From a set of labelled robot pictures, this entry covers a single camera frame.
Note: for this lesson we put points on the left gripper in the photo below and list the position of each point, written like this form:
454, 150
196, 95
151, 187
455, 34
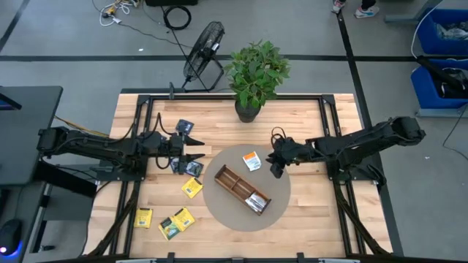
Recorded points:
178, 144

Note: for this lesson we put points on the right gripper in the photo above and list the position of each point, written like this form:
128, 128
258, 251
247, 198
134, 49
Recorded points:
290, 150

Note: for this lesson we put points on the dark blue tea packet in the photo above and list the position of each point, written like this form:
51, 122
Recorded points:
195, 170
184, 126
174, 166

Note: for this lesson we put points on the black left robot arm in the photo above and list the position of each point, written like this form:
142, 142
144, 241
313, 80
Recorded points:
95, 146

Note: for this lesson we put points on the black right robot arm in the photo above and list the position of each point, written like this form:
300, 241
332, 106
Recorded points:
365, 140

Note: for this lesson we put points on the wooden tea box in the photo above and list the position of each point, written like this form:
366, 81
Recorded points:
234, 184

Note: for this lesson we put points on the yellow green tea packet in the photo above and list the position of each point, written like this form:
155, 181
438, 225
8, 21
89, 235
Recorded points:
168, 229

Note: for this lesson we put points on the grey round placemat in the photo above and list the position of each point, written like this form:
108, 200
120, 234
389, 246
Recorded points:
226, 215

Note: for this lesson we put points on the green potted plant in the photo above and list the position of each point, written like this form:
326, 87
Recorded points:
256, 73

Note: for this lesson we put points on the black floor fan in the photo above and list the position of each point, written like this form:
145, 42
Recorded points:
203, 51

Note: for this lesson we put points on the black floor box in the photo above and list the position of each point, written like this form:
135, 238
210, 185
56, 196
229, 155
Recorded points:
172, 2

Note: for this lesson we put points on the black desk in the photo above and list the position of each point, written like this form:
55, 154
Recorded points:
29, 139

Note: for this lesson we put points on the blue storage bin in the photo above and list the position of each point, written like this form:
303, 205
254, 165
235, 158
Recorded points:
426, 36
424, 91

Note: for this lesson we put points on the person's foot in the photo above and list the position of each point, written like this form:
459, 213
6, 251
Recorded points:
338, 5
365, 11

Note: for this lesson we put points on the black tube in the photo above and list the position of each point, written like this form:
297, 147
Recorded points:
438, 73

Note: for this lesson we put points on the laptop screen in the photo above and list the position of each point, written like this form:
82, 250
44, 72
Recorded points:
7, 104

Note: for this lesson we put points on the grey desk leg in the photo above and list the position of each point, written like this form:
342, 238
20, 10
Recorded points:
402, 18

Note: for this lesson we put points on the black computer mouse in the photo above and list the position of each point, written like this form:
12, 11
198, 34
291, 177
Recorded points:
10, 233

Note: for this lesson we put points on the black table frame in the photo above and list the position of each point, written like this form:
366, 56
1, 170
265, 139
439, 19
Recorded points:
204, 97

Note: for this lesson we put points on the silver metal bracket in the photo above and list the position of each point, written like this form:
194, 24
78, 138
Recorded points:
135, 261
338, 261

